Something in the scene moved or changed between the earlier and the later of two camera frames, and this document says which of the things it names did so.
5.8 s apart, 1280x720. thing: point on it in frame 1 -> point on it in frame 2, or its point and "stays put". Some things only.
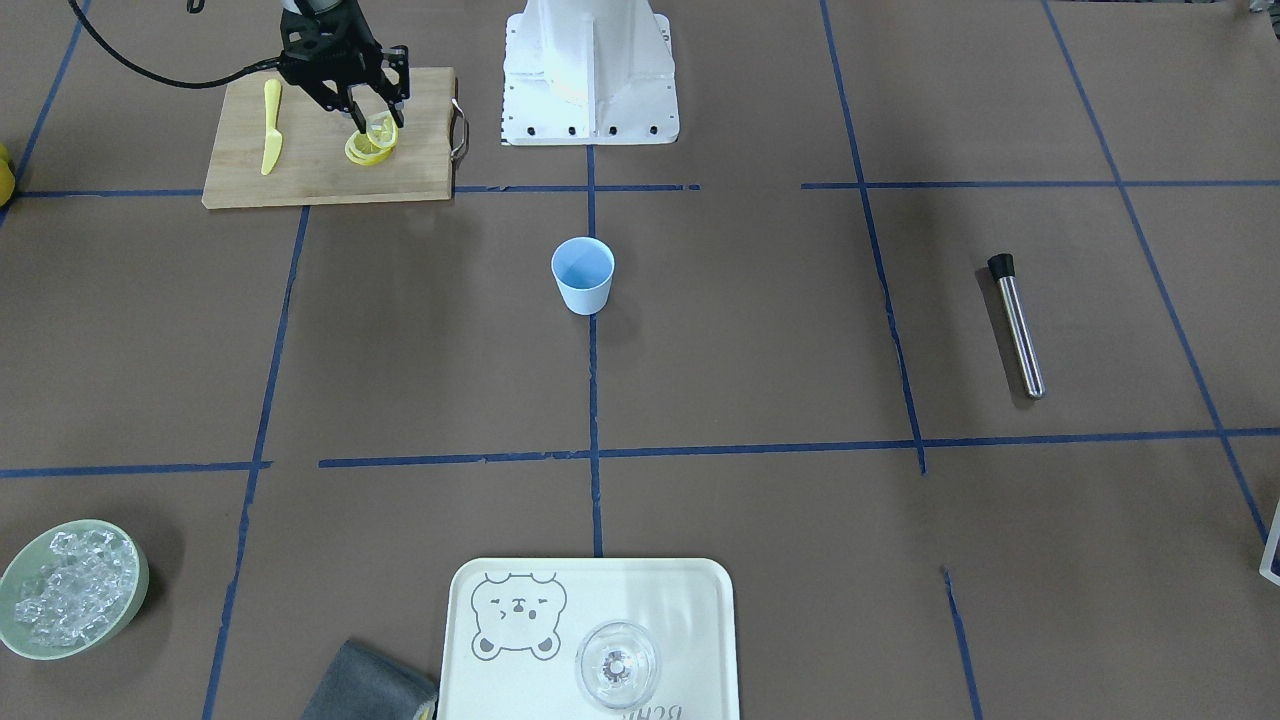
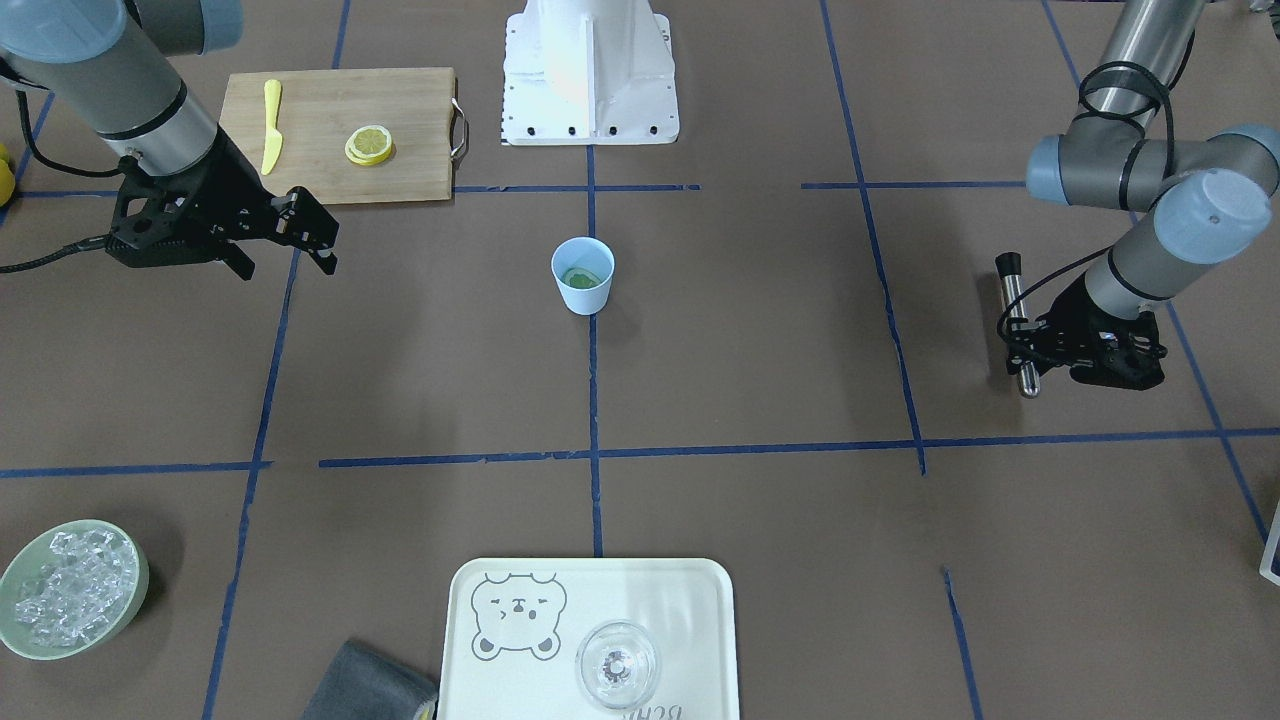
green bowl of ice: (71, 588) stays put
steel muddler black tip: (1002, 266) stays put
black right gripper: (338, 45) -> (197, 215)
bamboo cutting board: (312, 167) stays put
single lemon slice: (381, 129) -> (580, 278)
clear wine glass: (616, 663) stays put
